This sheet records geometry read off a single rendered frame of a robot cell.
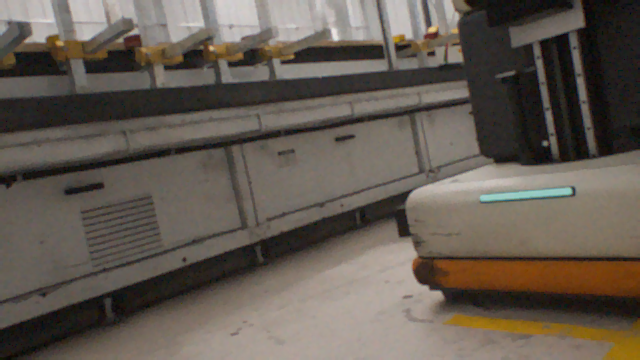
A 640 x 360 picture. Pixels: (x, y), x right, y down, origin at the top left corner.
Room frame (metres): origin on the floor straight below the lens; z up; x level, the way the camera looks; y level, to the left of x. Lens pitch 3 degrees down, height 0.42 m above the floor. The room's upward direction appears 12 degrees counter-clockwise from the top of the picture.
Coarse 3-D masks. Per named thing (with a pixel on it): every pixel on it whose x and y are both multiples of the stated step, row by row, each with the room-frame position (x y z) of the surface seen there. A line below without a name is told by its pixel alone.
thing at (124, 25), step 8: (112, 24) 1.49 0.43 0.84; (120, 24) 1.47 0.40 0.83; (128, 24) 1.47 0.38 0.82; (104, 32) 1.53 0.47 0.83; (112, 32) 1.50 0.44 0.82; (120, 32) 1.48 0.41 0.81; (128, 32) 1.50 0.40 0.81; (88, 40) 1.60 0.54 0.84; (96, 40) 1.57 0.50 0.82; (104, 40) 1.54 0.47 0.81; (112, 40) 1.54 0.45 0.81; (88, 48) 1.61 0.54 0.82; (96, 48) 1.59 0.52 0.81; (64, 64) 1.73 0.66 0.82
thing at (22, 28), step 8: (16, 24) 1.28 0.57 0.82; (24, 24) 1.29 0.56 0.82; (8, 32) 1.32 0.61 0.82; (16, 32) 1.29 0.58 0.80; (24, 32) 1.29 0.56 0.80; (32, 32) 1.30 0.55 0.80; (0, 40) 1.37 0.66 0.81; (8, 40) 1.33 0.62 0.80; (16, 40) 1.33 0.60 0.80; (24, 40) 1.34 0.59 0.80; (0, 48) 1.38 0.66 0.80; (8, 48) 1.38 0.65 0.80; (0, 56) 1.43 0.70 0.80
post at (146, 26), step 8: (136, 0) 1.79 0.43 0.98; (144, 0) 1.79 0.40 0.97; (136, 8) 1.80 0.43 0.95; (144, 8) 1.79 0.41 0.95; (136, 16) 1.80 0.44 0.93; (144, 16) 1.79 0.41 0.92; (144, 24) 1.78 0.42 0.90; (152, 24) 1.80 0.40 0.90; (144, 32) 1.78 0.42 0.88; (152, 32) 1.80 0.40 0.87; (144, 40) 1.79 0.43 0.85; (152, 40) 1.79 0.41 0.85; (152, 64) 1.78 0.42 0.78; (160, 64) 1.80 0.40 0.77; (152, 72) 1.79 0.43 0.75; (160, 72) 1.79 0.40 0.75; (152, 80) 1.80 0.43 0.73; (160, 80) 1.79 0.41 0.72
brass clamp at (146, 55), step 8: (144, 48) 1.77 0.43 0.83; (152, 48) 1.78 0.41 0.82; (160, 48) 1.80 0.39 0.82; (136, 56) 1.79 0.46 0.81; (144, 56) 1.76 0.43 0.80; (152, 56) 1.78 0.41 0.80; (160, 56) 1.79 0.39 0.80; (176, 56) 1.83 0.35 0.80; (144, 64) 1.79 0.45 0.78; (168, 64) 1.85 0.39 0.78
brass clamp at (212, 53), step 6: (204, 48) 1.95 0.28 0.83; (210, 48) 1.94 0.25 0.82; (216, 48) 1.95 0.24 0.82; (222, 48) 1.97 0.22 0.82; (204, 54) 1.96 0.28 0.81; (210, 54) 1.93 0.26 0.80; (216, 54) 1.95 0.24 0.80; (222, 54) 1.96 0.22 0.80; (240, 54) 2.02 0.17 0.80; (210, 60) 1.96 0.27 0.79; (216, 60) 1.96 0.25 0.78; (228, 60) 2.01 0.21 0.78; (234, 60) 2.04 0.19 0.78
